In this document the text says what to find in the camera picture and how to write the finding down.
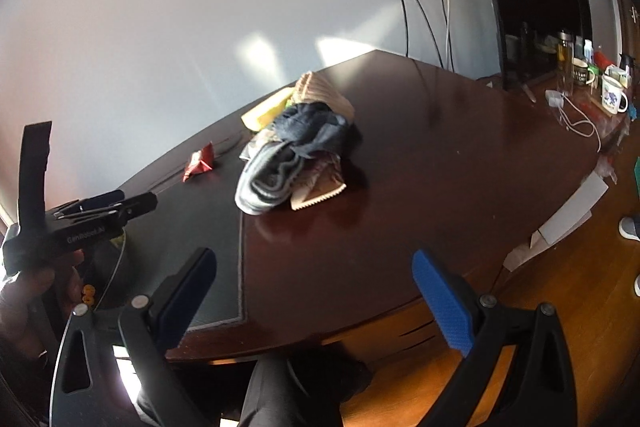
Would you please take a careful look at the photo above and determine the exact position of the grey striped sock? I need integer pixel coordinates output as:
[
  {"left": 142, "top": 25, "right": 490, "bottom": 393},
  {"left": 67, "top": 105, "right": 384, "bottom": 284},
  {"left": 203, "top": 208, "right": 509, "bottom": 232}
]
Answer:
[{"left": 234, "top": 142, "right": 307, "bottom": 216}]

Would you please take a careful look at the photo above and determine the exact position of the white paper sheet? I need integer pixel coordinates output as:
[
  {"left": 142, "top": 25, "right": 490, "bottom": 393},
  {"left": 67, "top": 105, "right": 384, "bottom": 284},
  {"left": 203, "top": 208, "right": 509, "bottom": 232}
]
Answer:
[{"left": 502, "top": 171, "right": 610, "bottom": 272}]

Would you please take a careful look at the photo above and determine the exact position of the yellow snack packet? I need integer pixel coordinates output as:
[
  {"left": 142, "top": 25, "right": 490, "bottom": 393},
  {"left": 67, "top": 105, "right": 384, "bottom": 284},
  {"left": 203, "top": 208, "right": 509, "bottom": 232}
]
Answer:
[{"left": 241, "top": 87, "right": 296, "bottom": 130}]

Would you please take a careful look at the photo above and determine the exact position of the dark blue cloth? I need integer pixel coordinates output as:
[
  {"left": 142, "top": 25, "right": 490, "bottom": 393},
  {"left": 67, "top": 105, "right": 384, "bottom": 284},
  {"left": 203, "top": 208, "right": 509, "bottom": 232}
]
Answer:
[{"left": 271, "top": 103, "right": 362, "bottom": 158}]

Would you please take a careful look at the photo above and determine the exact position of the person's black trouser leg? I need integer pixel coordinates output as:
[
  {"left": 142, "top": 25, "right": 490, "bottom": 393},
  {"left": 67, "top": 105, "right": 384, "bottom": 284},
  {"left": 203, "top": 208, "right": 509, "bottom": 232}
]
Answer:
[{"left": 239, "top": 341, "right": 373, "bottom": 427}]

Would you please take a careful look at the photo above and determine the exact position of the tall glass bottle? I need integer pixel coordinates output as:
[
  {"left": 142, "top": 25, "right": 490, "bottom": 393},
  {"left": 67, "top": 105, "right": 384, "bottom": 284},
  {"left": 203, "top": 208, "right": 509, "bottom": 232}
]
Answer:
[{"left": 556, "top": 31, "right": 576, "bottom": 96}]

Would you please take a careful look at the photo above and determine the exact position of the beige serrated snack packet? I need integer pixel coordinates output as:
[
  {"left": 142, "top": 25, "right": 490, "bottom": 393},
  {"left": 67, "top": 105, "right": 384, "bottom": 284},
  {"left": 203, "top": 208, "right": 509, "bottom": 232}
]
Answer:
[{"left": 290, "top": 162, "right": 348, "bottom": 212}]

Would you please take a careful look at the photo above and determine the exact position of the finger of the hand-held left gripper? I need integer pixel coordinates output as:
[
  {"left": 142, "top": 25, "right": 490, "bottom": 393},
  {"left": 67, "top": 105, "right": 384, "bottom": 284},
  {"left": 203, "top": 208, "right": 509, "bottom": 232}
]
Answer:
[
  {"left": 52, "top": 189, "right": 126, "bottom": 216},
  {"left": 116, "top": 193, "right": 159, "bottom": 223}
]

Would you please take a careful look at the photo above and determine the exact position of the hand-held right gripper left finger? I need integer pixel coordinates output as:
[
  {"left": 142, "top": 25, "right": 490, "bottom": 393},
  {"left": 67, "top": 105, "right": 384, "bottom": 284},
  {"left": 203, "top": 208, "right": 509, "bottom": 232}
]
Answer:
[{"left": 52, "top": 248, "right": 218, "bottom": 427}]

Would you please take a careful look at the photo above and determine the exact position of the black mug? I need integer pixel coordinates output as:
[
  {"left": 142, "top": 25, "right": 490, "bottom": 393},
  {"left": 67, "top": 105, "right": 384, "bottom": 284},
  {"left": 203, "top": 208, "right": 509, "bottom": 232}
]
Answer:
[{"left": 572, "top": 58, "right": 597, "bottom": 86}]

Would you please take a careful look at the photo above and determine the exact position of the white charger with cable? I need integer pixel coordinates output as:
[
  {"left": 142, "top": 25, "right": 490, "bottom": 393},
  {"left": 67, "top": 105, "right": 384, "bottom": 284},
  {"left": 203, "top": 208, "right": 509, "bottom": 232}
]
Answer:
[{"left": 544, "top": 89, "right": 602, "bottom": 154}]

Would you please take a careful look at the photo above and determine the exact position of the black cable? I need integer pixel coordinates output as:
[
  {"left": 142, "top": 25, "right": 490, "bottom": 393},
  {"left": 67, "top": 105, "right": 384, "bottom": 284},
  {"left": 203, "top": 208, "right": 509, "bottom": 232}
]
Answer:
[
  {"left": 386, "top": 0, "right": 412, "bottom": 58},
  {"left": 390, "top": 0, "right": 447, "bottom": 68}
]

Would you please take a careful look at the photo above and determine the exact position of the black desk mat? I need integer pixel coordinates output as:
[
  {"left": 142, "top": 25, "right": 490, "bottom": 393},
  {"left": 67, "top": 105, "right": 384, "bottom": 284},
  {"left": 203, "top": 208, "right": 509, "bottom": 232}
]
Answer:
[{"left": 45, "top": 127, "right": 251, "bottom": 333}]

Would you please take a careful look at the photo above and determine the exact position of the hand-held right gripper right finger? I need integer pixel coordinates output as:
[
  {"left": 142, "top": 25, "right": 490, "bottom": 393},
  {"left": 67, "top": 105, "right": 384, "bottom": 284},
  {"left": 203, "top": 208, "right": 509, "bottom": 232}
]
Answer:
[{"left": 411, "top": 250, "right": 579, "bottom": 427}]

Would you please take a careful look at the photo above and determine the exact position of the beige knit cloth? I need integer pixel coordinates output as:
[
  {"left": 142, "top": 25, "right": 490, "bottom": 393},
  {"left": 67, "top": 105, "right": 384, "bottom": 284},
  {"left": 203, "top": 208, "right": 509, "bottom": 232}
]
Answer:
[{"left": 292, "top": 71, "right": 356, "bottom": 122}]

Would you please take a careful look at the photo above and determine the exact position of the person's left hand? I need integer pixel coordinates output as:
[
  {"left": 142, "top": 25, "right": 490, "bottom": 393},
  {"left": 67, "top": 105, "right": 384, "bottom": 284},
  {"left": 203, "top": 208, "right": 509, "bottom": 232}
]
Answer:
[{"left": 0, "top": 251, "right": 86, "bottom": 358}]

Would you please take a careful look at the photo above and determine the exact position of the grey shoe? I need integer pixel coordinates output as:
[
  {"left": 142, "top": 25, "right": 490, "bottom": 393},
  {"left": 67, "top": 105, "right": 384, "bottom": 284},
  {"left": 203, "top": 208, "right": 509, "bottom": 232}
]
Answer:
[{"left": 618, "top": 214, "right": 640, "bottom": 241}]

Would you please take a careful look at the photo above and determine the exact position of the white printed mug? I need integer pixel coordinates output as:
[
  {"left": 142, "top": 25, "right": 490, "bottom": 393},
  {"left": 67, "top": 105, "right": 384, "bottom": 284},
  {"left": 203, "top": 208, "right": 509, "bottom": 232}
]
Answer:
[{"left": 599, "top": 74, "right": 629, "bottom": 114}]

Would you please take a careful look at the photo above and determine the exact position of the red snack packet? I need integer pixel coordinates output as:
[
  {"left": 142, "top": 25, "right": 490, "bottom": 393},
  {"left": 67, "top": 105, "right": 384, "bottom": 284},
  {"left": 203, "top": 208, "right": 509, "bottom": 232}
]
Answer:
[{"left": 182, "top": 141, "right": 219, "bottom": 183}]

